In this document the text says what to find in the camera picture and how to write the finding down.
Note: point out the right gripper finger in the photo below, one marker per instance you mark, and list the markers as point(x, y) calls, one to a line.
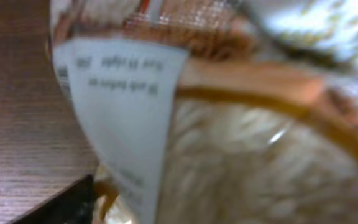
point(73, 205)

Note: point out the brown clear snack bag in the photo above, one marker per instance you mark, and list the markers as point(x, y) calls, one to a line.
point(215, 111)

